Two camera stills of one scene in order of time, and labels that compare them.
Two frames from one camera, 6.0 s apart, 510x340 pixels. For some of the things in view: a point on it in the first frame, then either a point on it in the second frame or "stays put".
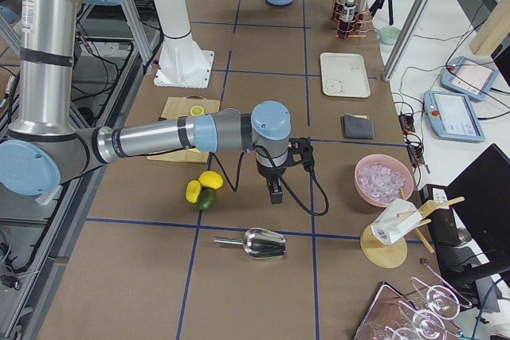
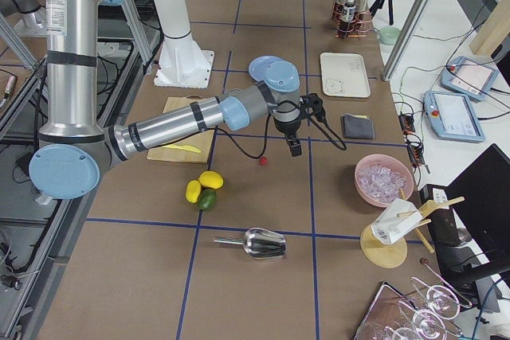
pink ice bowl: [379, 177] stays put
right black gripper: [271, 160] to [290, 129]
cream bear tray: [344, 75] stays put
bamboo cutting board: [178, 107] stays put
